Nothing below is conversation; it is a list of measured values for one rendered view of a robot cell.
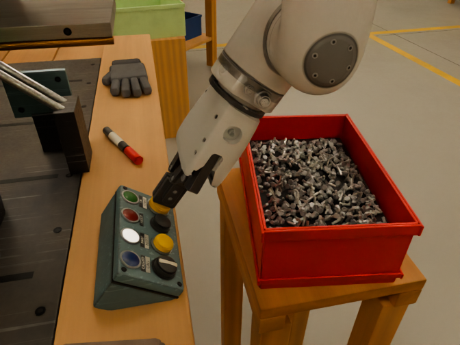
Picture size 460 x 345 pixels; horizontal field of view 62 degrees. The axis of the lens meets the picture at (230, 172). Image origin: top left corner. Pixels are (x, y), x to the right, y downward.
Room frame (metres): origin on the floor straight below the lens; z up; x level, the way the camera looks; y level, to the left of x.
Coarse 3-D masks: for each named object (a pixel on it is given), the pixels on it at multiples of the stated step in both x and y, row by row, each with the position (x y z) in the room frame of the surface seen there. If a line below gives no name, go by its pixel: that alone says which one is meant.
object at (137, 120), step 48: (144, 48) 1.11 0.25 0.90; (96, 96) 0.78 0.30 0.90; (144, 96) 0.78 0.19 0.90; (96, 144) 0.58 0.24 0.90; (144, 144) 0.58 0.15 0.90; (96, 192) 0.44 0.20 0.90; (144, 192) 0.45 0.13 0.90; (96, 240) 0.35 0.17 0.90; (96, 336) 0.21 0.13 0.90; (144, 336) 0.22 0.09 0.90; (192, 336) 0.22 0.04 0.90
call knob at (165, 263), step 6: (162, 258) 0.28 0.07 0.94; (168, 258) 0.29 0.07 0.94; (156, 264) 0.27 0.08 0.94; (162, 264) 0.27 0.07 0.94; (168, 264) 0.28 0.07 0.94; (174, 264) 0.28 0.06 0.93; (162, 270) 0.27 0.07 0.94; (168, 270) 0.27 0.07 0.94; (174, 270) 0.27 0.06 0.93; (168, 276) 0.27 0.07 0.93
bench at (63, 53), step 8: (56, 48) 1.16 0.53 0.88; (64, 48) 1.16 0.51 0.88; (72, 48) 1.16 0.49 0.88; (80, 48) 1.17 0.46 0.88; (88, 48) 1.17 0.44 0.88; (96, 48) 1.17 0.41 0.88; (0, 56) 1.09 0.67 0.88; (8, 56) 1.09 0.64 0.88; (16, 56) 1.09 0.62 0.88; (24, 56) 1.09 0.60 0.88; (32, 56) 1.09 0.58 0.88; (40, 56) 1.09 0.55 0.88; (48, 56) 1.09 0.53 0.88; (56, 56) 1.09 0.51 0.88; (64, 56) 1.09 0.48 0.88; (72, 56) 1.09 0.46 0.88; (80, 56) 1.09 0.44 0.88; (88, 56) 1.09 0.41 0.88; (96, 56) 1.09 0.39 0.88
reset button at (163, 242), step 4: (156, 236) 0.32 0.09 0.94; (160, 236) 0.32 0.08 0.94; (164, 236) 0.32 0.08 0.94; (168, 236) 0.32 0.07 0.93; (156, 240) 0.31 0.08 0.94; (160, 240) 0.31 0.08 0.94; (164, 240) 0.31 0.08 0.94; (168, 240) 0.32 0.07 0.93; (156, 244) 0.31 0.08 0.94; (160, 244) 0.31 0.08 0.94; (164, 244) 0.31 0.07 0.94; (168, 244) 0.31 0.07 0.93; (172, 244) 0.31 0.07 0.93; (160, 248) 0.30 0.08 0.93; (164, 248) 0.30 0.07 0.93; (168, 248) 0.31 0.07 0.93; (164, 252) 0.30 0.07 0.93
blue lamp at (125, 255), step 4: (128, 252) 0.28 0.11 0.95; (124, 256) 0.27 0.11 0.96; (128, 256) 0.27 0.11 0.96; (132, 256) 0.27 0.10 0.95; (136, 256) 0.28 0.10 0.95; (124, 260) 0.27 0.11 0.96; (128, 260) 0.27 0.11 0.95; (132, 260) 0.27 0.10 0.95; (136, 260) 0.27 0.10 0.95; (128, 264) 0.26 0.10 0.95; (132, 264) 0.26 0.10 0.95; (136, 264) 0.27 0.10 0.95
